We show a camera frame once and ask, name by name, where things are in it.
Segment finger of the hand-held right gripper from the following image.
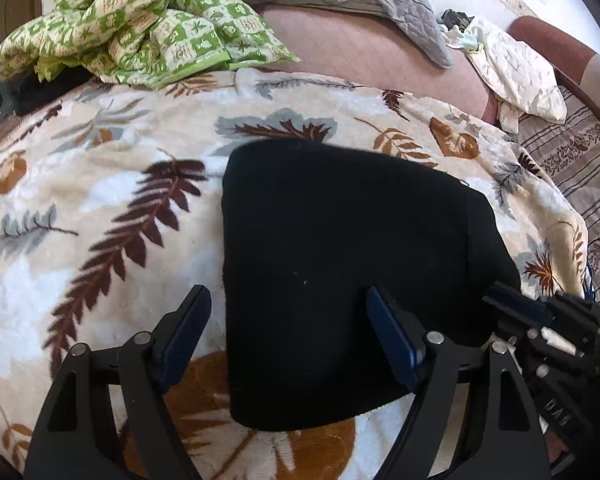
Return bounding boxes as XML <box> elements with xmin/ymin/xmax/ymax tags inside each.
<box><xmin>482</xmin><ymin>282</ymin><xmax>556</xmax><ymax>329</ymax></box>

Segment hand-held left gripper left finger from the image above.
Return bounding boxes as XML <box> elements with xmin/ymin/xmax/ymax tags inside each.
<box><xmin>25</xmin><ymin>284</ymin><xmax>213</xmax><ymax>480</ymax></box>

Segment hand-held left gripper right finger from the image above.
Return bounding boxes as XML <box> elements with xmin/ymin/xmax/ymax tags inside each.
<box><xmin>365</xmin><ymin>285</ymin><xmax>553</xmax><ymax>480</ymax></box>

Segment black pants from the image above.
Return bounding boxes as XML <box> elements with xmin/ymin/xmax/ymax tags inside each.
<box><xmin>220</xmin><ymin>140</ymin><xmax>523</xmax><ymax>433</ymax></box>

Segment striped bed sheet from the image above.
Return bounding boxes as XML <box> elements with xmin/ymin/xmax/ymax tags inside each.
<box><xmin>517</xmin><ymin>80</ymin><xmax>600</xmax><ymax>311</ymax></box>

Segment leaf print blanket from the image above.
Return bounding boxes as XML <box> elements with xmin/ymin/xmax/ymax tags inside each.
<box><xmin>0</xmin><ymin>67</ymin><xmax>591</xmax><ymax>480</ymax></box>

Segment white patterned pillow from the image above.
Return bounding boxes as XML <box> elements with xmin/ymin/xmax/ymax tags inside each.
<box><xmin>467</xmin><ymin>17</ymin><xmax>568</xmax><ymax>133</ymax></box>

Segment light green cloth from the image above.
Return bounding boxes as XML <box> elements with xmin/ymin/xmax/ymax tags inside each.
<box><xmin>445</xmin><ymin>27</ymin><xmax>483</xmax><ymax>56</ymax></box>

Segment pink bed sheet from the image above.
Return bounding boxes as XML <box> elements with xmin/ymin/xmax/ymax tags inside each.
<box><xmin>250</xmin><ymin>4</ymin><xmax>501</xmax><ymax>126</ymax></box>

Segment small black object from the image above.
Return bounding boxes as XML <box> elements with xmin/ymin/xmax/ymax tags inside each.
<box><xmin>437</xmin><ymin>8</ymin><xmax>473</xmax><ymax>33</ymax></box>

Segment green patterned quilt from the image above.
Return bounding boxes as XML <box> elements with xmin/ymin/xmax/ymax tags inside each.
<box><xmin>0</xmin><ymin>0</ymin><xmax>301</xmax><ymax>92</ymax></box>

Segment brown bed frame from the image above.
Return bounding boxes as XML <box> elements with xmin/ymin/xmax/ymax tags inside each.
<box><xmin>507</xmin><ymin>15</ymin><xmax>600</xmax><ymax>146</ymax></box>

